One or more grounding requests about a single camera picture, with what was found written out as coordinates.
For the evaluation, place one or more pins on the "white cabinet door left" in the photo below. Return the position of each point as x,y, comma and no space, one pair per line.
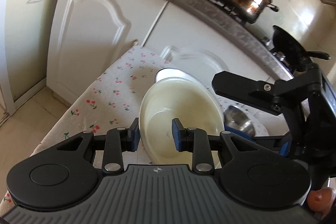
88,36

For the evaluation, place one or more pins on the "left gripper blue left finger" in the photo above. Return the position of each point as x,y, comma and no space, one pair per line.
117,141

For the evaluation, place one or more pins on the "black wok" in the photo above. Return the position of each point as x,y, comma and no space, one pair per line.
295,54

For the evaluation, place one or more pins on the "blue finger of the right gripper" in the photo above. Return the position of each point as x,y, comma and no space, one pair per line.
240,133
285,149

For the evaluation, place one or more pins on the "stainless steel bowl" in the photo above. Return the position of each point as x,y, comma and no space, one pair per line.
236,119

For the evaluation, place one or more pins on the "white plate with blue rim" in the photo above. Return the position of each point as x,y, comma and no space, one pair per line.
166,73

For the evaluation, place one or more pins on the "white cabinet door middle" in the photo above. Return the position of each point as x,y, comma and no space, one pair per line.
190,45

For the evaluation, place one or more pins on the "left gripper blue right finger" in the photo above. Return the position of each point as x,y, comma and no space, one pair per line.
195,141

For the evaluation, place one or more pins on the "white cabinet door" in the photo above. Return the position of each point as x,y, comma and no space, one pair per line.
88,36
190,45

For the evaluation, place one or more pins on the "person's right hand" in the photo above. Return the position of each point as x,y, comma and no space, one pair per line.
321,200

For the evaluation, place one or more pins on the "cream bowl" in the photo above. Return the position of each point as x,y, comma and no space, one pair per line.
171,98

